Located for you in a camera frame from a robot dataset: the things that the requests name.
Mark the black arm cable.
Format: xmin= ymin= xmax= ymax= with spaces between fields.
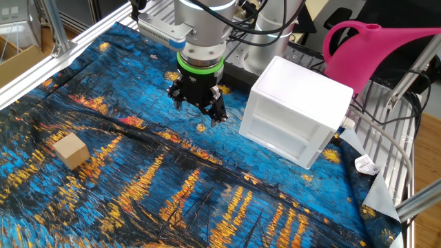
xmin=187 ymin=0 xmax=307 ymax=48

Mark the pink watering can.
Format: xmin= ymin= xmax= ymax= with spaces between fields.
xmin=322 ymin=19 xmax=441 ymax=94

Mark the open cardboard box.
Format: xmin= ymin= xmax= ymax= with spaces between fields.
xmin=0 ymin=36 xmax=45 ymax=89

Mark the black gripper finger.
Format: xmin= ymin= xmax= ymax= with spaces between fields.
xmin=167 ymin=78 xmax=185 ymax=110
xmin=201 ymin=85 xmax=229 ymax=127

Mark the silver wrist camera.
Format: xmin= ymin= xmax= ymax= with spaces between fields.
xmin=136 ymin=12 xmax=194 ymax=52

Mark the white cloth label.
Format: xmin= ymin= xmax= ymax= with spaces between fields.
xmin=353 ymin=154 xmax=381 ymax=176

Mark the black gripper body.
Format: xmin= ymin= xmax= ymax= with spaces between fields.
xmin=177 ymin=67 xmax=225 ymax=108

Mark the aluminium frame post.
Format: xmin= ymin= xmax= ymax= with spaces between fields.
xmin=43 ymin=0 xmax=79 ymax=59
xmin=384 ymin=34 xmax=441 ymax=111
xmin=394 ymin=178 xmax=441 ymax=223

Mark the grey box cable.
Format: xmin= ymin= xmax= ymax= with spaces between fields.
xmin=347 ymin=108 xmax=414 ymax=194

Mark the green wrist flange ring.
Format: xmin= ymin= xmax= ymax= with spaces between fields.
xmin=176 ymin=51 xmax=225 ymax=75

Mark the small wooden block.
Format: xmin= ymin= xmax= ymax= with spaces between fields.
xmin=52 ymin=132 xmax=92 ymax=171

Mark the black foam strip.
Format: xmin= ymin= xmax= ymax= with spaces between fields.
xmin=222 ymin=61 xmax=256 ymax=94

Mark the grey equipment case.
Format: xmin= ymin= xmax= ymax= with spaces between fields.
xmin=0 ymin=0 xmax=42 ymax=49

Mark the white plastic drawer box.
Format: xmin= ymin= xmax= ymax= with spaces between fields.
xmin=238 ymin=55 xmax=356 ymax=170

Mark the aluminium frame rail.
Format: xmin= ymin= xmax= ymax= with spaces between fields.
xmin=0 ymin=1 xmax=139 ymax=111

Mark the black table cable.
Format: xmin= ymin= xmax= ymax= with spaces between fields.
xmin=309 ymin=60 xmax=433 ymax=138

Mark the blue starry painting tablecloth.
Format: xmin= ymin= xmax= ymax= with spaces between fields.
xmin=0 ymin=22 xmax=404 ymax=248

